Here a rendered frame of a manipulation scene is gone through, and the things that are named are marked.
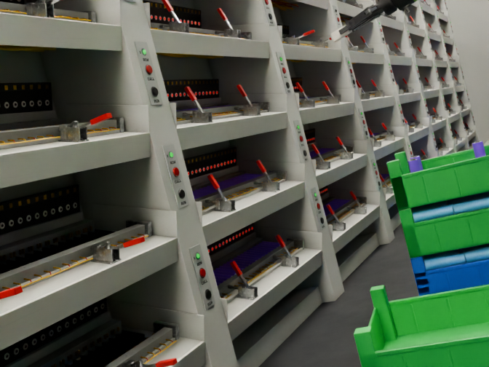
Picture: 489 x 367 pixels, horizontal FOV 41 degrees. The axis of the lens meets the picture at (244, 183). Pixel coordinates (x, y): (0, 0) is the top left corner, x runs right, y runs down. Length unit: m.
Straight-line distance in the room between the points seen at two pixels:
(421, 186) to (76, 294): 0.56
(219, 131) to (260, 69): 0.45
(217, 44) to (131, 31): 0.36
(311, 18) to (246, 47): 0.87
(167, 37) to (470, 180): 0.67
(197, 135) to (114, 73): 0.23
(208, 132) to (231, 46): 0.30
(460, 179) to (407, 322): 0.25
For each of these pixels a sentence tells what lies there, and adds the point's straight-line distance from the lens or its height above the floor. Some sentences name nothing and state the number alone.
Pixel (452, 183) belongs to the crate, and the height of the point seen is 0.35.
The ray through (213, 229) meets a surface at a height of 0.34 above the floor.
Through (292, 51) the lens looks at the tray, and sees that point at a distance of 2.03.
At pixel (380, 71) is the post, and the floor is 0.68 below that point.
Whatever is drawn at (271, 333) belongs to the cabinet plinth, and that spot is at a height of 0.04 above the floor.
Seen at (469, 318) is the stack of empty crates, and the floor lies 0.17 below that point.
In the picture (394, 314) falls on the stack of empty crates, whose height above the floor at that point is 0.20.
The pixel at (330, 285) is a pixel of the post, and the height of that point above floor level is 0.05.
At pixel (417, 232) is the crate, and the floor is 0.28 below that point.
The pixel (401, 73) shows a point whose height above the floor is 0.68.
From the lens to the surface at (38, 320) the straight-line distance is 0.95.
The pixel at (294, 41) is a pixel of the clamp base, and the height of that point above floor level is 0.77.
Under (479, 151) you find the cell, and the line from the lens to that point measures 1.23.
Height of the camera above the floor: 0.47
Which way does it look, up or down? 3 degrees down
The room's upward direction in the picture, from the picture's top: 15 degrees counter-clockwise
